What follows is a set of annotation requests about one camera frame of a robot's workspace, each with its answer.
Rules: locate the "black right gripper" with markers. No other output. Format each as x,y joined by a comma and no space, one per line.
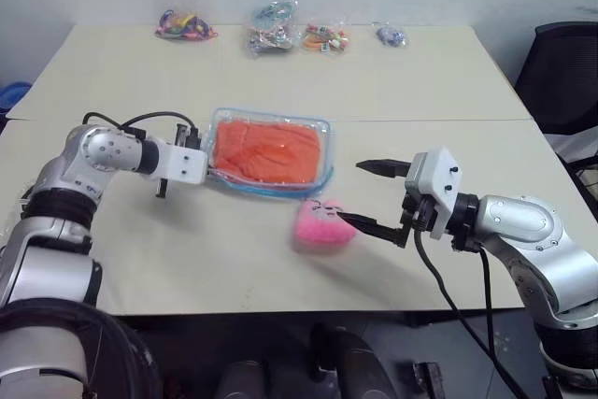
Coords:
418,214

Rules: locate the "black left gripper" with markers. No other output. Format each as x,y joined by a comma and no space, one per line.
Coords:
188,137

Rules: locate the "clear plastic zipper pouch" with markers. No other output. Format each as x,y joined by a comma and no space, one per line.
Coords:
261,190

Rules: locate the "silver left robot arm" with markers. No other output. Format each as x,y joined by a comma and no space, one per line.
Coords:
103,149

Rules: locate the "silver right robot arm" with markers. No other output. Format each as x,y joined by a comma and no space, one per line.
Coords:
514,221

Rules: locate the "orange cloth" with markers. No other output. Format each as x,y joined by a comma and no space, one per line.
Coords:
271,151

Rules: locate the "pink fluffy plush toy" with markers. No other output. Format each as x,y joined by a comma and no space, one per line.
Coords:
317,231

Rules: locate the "small bag with blue item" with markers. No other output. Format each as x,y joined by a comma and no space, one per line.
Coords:
390,36

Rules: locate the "clear bag of orange trinkets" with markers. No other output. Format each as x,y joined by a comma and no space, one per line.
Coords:
324,38

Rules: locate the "dark rounded shape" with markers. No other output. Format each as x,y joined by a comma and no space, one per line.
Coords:
350,366

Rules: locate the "blue fabric object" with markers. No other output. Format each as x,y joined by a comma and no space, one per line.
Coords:
11,95

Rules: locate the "clear bag of mixed trinkets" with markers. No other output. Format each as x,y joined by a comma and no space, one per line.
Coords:
271,32

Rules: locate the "black office chair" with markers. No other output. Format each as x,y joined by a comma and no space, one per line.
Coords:
560,76

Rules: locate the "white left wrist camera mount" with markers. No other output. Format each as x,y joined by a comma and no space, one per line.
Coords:
187,163

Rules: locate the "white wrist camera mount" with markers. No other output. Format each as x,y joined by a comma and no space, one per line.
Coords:
441,175
187,163

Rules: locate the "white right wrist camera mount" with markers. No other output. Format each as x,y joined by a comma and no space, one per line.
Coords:
441,175

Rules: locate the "small black bracket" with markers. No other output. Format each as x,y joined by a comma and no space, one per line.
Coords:
427,380

